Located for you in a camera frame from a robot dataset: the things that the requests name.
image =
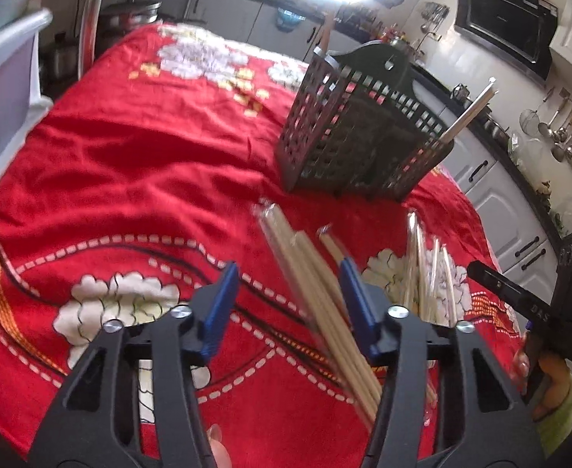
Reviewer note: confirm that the row of hanging kitchen utensils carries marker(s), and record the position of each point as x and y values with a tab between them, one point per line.
559	131

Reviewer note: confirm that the black perforated utensil basket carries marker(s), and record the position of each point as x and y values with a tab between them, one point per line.
359	126

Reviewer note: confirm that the blue basin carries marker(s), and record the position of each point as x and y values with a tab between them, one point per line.
290	17

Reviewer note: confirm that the stacked steel pots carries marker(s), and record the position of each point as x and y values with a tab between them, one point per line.
130	14

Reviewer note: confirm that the metal chair frame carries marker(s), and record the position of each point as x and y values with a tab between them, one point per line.
93	14

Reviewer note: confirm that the person's right hand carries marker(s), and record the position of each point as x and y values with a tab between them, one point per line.
554	380

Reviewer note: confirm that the bare wooden chopsticks pair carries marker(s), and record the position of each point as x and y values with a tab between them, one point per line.
332	243

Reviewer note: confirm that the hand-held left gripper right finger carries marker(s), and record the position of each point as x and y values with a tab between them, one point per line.
359	302

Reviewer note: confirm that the sleeved wooden chopsticks pack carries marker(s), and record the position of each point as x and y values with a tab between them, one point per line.
310	292

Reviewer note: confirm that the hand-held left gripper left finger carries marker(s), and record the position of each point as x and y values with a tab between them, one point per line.
222	302

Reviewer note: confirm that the white plastic container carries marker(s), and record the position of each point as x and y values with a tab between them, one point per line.
3	97

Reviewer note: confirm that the clear sleeved chopsticks pack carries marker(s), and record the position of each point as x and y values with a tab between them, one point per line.
415	263
443	282

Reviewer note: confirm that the black range hood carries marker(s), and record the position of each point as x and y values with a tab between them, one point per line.
505	19

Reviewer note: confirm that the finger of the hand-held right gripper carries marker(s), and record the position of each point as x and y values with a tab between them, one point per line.
505	290

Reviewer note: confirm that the red floral tablecloth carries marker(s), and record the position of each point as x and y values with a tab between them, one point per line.
144	156

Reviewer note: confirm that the wooden chopstick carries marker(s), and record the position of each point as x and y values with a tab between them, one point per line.
326	34

